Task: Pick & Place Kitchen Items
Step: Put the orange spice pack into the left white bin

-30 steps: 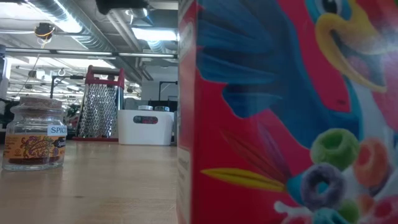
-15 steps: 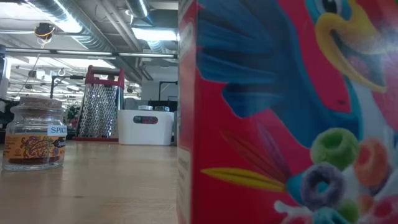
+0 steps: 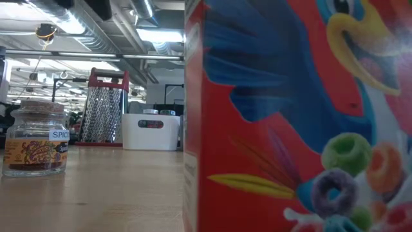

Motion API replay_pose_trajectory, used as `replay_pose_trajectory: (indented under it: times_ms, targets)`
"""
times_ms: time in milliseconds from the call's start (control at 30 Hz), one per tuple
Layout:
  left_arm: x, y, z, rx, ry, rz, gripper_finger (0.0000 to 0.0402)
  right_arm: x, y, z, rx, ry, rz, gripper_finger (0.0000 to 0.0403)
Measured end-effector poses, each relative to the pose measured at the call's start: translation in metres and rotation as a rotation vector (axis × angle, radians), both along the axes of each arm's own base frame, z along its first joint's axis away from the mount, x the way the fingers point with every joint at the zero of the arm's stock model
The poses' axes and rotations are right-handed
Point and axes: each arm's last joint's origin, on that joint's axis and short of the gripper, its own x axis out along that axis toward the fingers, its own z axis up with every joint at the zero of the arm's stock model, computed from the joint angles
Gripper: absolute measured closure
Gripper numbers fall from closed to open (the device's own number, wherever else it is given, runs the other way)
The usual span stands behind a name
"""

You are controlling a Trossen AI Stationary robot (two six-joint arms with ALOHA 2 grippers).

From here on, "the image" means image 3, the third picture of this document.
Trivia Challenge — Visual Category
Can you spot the fluorescent ceiling light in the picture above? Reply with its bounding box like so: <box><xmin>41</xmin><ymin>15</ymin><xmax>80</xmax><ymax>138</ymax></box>
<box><xmin>136</xmin><ymin>28</ymin><xmax>185</xmax><ymax>44</ymax></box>

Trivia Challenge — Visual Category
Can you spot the black background stand frame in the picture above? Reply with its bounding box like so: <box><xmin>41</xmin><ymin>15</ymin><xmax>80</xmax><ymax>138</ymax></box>
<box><xmin>52</xmin><ymin>78</ymin><xmax>88</xmax><ymax>103</ymax></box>
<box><xmin>164</xmin><ymin>84</ymin><xmax>185</xmax><ymax>106</ymax></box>

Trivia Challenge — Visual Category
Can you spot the red handled box grater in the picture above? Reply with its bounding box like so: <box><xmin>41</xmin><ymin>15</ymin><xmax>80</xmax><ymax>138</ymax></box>
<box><xmin>75</xmin><ymin>66</ymin><xmax>130</xmax><ymax>148</ymax></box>

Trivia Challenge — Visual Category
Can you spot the cork lid glass spice jar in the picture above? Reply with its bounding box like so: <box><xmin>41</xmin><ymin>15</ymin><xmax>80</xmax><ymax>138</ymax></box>
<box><xmin>1</xmin><ymin>99</ymin><xmax>71</xmax><ymax>178</ymax></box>

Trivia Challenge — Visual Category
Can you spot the silver ceiling duct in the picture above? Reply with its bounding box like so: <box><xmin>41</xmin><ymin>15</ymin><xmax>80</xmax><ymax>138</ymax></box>
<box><xmin>19</xmin><ymin>0</ymin><xmax>155</xmax><ymax>55</ymax></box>

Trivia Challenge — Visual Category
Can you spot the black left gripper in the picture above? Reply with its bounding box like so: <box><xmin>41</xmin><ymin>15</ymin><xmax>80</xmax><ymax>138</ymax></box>
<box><xmin>53</xmin><ymin>0</ymin><xmax>113</xmax><ymax>22</ymax></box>

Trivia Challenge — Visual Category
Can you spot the red lid spice container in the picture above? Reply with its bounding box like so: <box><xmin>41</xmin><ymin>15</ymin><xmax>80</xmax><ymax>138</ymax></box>
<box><xmin>138</xmin><ymin>119</ymin><xmax>164</xmax><ymax>129</ymax></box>

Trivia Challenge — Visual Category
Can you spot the red Froot Loops box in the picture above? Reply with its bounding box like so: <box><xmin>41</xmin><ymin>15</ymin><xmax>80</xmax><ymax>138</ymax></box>
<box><xmin>182</xmin><ymin>0</ymin><xmax>412</xmax><ymax>232</ymax></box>

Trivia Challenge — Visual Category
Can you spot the black ceiling device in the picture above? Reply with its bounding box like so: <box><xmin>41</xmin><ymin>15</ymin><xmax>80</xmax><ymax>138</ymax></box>
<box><xmin>35</xmin><ymin>23</ymin><xmax>59</xmax><ymax>41</ymax></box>

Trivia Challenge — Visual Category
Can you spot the grey ceiling pipe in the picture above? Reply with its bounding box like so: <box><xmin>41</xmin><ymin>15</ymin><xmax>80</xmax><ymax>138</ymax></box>
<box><xmin>6</xmin><ymin>50</ymin><xmax>185</xmax><ymax>62</ymax></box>

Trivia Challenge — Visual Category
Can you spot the white plastic bin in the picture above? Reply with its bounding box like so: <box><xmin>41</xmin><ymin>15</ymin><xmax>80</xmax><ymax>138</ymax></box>
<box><xmin>121</xmin><ymin>113</ymin><xmax>181</xmax><ymax>151</ymax></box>

